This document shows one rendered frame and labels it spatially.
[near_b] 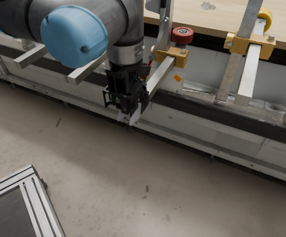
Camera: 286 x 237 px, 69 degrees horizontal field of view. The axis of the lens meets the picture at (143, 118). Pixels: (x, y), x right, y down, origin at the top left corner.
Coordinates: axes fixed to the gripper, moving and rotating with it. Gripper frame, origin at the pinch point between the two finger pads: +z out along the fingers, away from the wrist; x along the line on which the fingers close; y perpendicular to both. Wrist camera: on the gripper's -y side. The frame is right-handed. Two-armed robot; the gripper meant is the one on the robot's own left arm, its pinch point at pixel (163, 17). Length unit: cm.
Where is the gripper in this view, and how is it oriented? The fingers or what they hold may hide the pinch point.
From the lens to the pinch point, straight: 69.0
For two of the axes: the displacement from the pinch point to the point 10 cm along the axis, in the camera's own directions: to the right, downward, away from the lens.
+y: -10.0, -0.7, 0.6
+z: 0.0, 6.9, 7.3
